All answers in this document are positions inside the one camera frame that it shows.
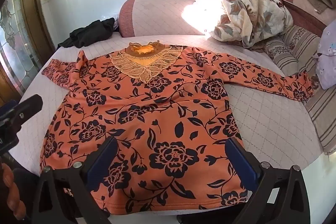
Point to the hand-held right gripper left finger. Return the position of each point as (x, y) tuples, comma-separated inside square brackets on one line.
[(103, 162)]

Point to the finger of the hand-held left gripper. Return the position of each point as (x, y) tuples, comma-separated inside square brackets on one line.
[(25, 108)]

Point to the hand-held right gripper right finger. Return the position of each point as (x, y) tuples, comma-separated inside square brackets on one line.
[(242, 161)]

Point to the orange floral sweater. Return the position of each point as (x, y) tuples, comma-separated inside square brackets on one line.
[(162, 108)]

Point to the person's left hand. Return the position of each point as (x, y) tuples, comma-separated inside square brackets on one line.
[(11, 187)]

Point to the white quilted bed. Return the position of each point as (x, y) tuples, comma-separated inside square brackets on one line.
[(267, 119)]

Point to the wooden door with patterned glass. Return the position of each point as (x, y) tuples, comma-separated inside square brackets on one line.
[(15, 35)]

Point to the black cloth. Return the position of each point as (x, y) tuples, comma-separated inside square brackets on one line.
[(90, 32)]

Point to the striped brown cushion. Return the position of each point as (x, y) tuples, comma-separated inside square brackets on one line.
[(296, 53)]

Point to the lilac floral pillow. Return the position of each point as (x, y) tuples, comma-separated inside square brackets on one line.
[(326, 58)]

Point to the cream floral blanket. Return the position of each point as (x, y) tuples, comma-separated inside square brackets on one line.
[(246, 14)]

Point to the pink quilted bolster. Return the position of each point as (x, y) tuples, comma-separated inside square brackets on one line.
[(162, 16)]

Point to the red-brown blanket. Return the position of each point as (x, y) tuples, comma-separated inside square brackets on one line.
[(296, 1)]

